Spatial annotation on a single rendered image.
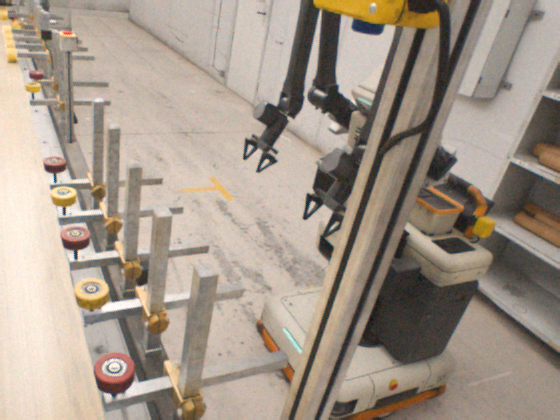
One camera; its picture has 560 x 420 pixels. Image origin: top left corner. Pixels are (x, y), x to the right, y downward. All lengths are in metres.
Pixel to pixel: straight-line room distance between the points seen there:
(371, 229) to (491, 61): 3.04
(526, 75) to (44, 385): 3.20
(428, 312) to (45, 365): 1.41
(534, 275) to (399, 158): 3.13
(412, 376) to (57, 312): 1.50
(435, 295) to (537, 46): 2.02
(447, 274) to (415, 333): 0.29
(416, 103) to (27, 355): 0.85
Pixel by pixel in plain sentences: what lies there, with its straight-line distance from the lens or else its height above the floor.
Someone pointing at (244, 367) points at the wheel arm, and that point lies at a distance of 1.11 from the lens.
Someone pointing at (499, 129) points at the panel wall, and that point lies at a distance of 3.58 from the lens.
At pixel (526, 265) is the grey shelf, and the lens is 3.52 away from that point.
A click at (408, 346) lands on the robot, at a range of 2.04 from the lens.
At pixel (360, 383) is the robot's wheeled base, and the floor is 0.28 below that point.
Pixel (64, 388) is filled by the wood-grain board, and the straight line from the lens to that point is 0.95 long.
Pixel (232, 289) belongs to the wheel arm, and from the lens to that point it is 1.29.
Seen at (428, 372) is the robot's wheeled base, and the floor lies 0.26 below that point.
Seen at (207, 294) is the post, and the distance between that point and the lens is 0.83.
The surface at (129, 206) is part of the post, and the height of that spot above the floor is 1.01.
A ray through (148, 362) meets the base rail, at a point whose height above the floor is 0.70.
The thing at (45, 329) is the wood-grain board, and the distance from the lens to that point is 1.07.
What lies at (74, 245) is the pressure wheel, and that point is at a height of 0.89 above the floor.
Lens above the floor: 1.63
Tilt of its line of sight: 31 degrees down
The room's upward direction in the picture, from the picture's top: 8 degrees clockwise
